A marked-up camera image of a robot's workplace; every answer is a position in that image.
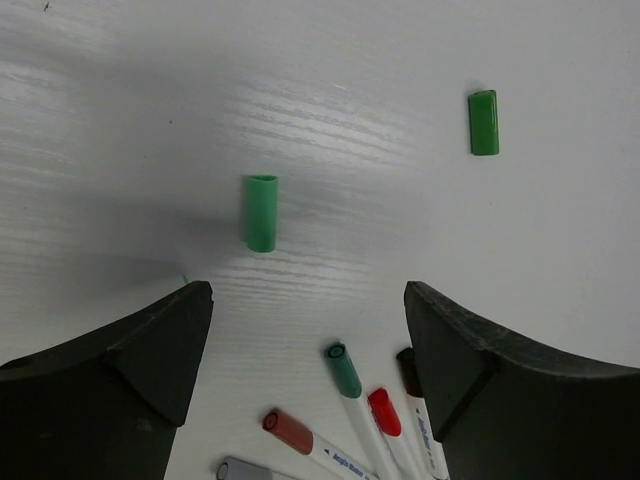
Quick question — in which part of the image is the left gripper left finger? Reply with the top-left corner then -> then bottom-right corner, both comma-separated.
1,281 -> 214,479

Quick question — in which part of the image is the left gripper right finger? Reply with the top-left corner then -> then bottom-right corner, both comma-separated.
404,281 -> 639,479

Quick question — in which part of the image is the light green pen cap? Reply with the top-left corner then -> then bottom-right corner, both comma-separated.
245,175 -> 278,253

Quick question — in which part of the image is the black capped marker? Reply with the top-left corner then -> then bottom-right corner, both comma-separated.
396,347 -> 449,479

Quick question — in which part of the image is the red capped marker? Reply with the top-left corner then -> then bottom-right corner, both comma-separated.
368,388 -> 426,480

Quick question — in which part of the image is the grey capped marker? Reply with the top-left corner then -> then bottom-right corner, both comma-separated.
215,456 -> 296,480

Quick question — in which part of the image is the brown capped marker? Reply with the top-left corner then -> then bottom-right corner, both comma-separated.
262,408 -> 378,480

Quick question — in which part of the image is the dark green capped marker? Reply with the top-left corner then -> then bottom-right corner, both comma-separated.
323,341 -> 401,480

